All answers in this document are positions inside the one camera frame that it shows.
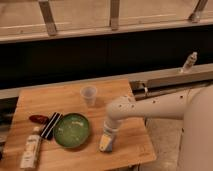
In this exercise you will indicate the metal rail bracket left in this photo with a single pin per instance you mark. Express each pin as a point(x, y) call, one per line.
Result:
point(47, 17)

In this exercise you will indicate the metal rail bracket middle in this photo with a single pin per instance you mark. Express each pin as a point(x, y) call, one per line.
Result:
point(114, 14)

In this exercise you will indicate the beige ribbed gripper wrist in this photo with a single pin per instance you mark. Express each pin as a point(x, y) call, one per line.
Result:
point(110, 129)

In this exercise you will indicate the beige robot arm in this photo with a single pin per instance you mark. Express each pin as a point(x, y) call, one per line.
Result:
point(194, 106)

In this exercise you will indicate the translucent plastic cup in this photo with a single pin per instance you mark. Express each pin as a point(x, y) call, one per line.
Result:
point(89, 94)

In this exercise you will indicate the white labelled bottle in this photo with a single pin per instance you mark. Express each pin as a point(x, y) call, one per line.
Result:
point(31, 151)

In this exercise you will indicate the green ceramic bowl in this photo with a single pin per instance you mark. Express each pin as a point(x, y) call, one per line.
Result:
point(72, 130)

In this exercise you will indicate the metal rail bracket right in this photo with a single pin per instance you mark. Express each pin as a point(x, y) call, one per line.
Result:
point(197, 12)

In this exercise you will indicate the dark red chili pepper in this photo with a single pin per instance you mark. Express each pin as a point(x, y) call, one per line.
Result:
point(40, 119)

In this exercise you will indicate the small clear bottle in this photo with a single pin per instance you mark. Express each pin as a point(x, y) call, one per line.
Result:
point(191, 60)

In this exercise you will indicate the black rectangular box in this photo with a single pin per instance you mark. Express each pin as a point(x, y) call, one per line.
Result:
point(47, 131)

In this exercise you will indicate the metal rail bracket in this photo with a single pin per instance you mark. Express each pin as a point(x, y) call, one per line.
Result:
point(47, 17)
point(197, 12)
point(114, 14)

